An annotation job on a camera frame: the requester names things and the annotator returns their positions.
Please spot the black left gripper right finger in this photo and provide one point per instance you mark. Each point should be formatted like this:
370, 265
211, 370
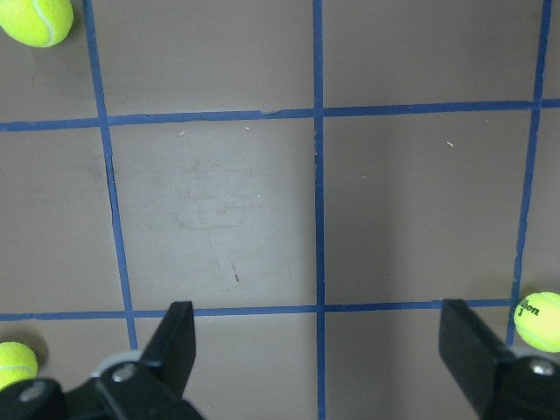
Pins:
499, 381

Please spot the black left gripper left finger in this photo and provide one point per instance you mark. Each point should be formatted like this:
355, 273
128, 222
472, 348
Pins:
150, 387

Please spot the far yellow tennis ball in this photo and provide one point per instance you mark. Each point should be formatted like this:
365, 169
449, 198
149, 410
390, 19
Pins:
536, 320

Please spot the yellow tennis ball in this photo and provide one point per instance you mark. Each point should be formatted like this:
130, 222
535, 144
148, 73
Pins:
38, 24
536, 320
18, 363

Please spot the right yellow tennis ball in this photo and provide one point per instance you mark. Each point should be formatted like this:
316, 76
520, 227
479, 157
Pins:
18, 363

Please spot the left yellow tennis ball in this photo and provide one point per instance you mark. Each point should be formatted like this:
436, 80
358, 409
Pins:
38, 24

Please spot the brown paper table mat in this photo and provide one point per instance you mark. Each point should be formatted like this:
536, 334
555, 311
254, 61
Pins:
315, 176

